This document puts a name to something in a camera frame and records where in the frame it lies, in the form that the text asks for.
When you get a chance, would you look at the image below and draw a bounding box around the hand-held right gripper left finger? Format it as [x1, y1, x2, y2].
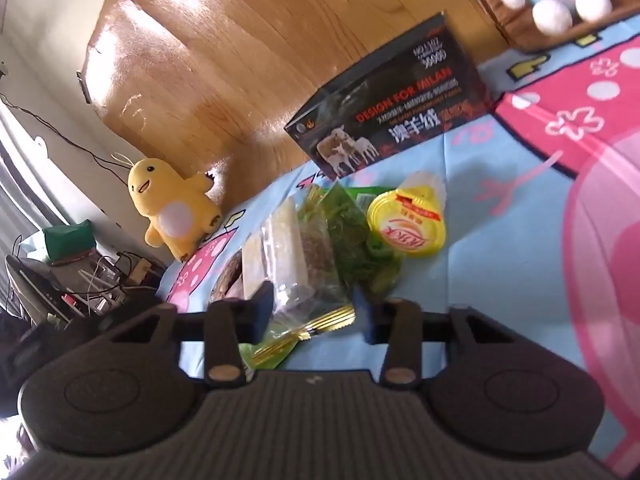
[100, 281, 275, 388]

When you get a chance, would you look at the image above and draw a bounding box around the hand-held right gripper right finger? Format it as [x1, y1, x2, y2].
[352, 285, 536, 388]

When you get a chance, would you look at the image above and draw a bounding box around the gold edged green packet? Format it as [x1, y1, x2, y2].
[249, 304, 357, 365]

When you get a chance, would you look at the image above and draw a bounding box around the clear brown snack packet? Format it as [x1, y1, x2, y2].
[260, 194, 353, 328]

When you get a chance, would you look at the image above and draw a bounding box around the green snack packet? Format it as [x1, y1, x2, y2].
[320, 182, 407, 297]

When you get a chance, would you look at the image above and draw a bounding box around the dark brown snack packet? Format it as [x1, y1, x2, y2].
[214, 250, 251, 303]

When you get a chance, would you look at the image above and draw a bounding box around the yellow lidded jelly cup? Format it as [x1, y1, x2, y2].
[366, 170, 449, 260]

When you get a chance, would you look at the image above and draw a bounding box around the beige power strip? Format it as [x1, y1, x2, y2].
[130, 256, 154, 287]

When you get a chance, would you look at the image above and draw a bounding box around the yellow plush toy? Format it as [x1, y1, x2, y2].
[126, 156, 224, 262]

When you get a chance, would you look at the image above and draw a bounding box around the cartoon printed blue blanket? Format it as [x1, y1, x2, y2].
[157, 14, 640, 480]

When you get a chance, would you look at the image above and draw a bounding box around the green box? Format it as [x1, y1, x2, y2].
[42, 220, 97, 267]

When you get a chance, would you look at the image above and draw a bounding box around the dark printed cardboard box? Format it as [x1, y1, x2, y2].
[284, 10, 497, 181]

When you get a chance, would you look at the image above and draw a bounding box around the dark flat bag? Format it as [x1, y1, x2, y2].
[4, 254, 73, 328]

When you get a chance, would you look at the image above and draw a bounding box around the grey curtain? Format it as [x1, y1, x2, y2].
[0, 104, 69, 243]

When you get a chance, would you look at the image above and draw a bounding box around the thin black cable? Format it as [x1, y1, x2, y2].
[0, 91, 137, 182]

